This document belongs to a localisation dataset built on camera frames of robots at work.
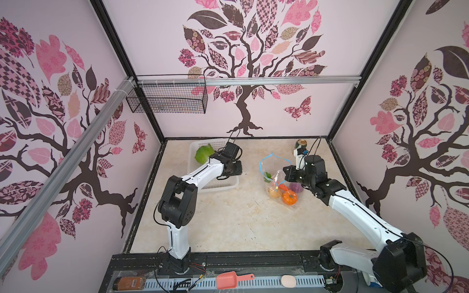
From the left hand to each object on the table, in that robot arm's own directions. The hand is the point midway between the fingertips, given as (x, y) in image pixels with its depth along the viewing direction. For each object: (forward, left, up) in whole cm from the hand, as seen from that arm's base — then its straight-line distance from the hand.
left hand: (237, 172), depth 93 cm
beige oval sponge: (-46, -20, -7) cm, 51 cm away
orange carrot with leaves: (-6, -15, +4) cm, 16 cm away
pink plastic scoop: (-46, +3, -7) cm, 47 cm away
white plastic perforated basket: (-2, +5, -8) cm, 10 cm away
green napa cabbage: (+11, +19, +1) cm, 22 cm away
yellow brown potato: (-12, -19, -2) cm, 22 cm away
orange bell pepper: (-12, -26, -4) cm, 29 cm away
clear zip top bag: (-2, -19, +7) cm, 20 cm away
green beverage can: (+19, -37, +3) cm, 42 cm away
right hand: (-5, -22, +12) cm, 25 cm away
